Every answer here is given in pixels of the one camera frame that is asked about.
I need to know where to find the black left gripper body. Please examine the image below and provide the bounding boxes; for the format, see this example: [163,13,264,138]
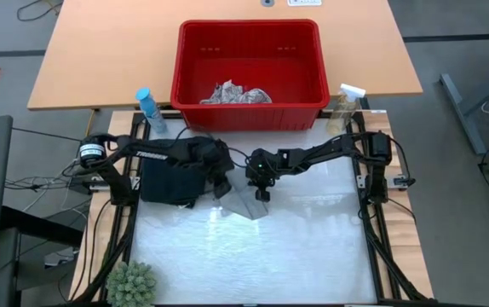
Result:
[187,136,236,182]

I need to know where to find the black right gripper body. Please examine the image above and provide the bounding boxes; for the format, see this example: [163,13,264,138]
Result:
[244,148,280,189]

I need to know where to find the grey garment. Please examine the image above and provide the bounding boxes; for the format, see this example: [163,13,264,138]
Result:
[218,165,270,221]

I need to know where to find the dark blue denim jeans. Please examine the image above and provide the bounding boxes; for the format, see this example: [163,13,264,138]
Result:
[140,136,228,210]

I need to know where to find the white patterned garment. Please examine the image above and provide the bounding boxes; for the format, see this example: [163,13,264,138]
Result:
[199,79,273,106]

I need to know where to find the clear spray bottle white trigger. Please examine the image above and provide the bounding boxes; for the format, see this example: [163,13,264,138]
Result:
[326,83,367,136]

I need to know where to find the red plastic laundry bin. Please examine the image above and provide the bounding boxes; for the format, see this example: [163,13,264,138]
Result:
[170,19,331,132]

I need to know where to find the blue Febreze spray bottle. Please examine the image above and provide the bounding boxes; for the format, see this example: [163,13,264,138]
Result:
[135,87,169,134]

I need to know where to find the green artificial succulent plant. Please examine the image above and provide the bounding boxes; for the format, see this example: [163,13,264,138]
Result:
[106,259,159,307]

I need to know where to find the light wooden desk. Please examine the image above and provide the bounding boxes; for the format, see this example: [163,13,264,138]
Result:
[26,0,423,111]

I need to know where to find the grey metal desk leg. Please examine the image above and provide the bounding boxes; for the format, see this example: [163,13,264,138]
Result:
[439,63,489,155]

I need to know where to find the black aluminium table frame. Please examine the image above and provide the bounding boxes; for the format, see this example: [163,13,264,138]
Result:
[68,108,435,307]

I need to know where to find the grey floor cable bundle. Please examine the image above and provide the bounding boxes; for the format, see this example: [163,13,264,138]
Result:
[3,157,95,214]

